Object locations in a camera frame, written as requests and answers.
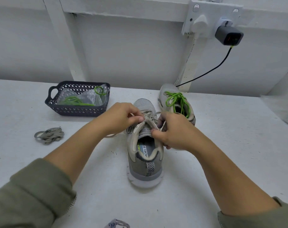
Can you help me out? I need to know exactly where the clear plastic bag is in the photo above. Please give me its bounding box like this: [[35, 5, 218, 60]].
[[56, 85, 109, 107]]

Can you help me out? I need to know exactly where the gray sneaker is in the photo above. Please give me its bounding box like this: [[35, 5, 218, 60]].
[[158, 83, 196, 126], [126, 98, 165, 189]]

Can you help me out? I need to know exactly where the gray patterned garment piece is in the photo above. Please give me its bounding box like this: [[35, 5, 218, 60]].
[[105, 219, 131, 228]]

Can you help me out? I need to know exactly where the dark plastic lattice basket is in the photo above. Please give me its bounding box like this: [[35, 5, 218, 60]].
[[45, 81, 111, 117]]

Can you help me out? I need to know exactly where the beige shoelace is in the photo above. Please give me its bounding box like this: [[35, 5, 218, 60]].
[[106, 111, 167, 139], [34, 127, 65, 145]]

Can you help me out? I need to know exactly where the black cable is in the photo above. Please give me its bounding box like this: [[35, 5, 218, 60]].
[[176, 45, 234, 87]]

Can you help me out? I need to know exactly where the person's left hand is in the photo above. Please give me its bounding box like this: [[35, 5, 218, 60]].
[[94, 102, 146, 139]]

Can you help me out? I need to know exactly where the white wall socket plate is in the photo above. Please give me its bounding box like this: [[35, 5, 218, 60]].
[[182, 0, 244, 39]]

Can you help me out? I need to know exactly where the person's right hand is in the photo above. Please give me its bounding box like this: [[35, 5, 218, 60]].
[[152, 111, 210, 153]]

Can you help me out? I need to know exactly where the white cable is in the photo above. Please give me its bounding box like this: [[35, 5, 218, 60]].
[[176, 35, 198, 86]]

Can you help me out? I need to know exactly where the gray charger adapter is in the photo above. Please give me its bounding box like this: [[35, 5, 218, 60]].
[[215, 25, 245, 47]]

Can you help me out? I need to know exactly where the green shoelace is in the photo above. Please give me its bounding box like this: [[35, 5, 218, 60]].
[[164, 91, 191, 118], [59, 85, 108, 106]]

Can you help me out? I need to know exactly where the person's left forearm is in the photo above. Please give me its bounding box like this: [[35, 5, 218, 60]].
[[0, 123, 112, 228]]

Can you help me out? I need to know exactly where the white plug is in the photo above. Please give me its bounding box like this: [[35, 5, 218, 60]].
[[191, 15, 209, 35]]

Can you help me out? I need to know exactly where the person's right forearm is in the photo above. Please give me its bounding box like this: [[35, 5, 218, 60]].
[[194, 137, 288, 228]]

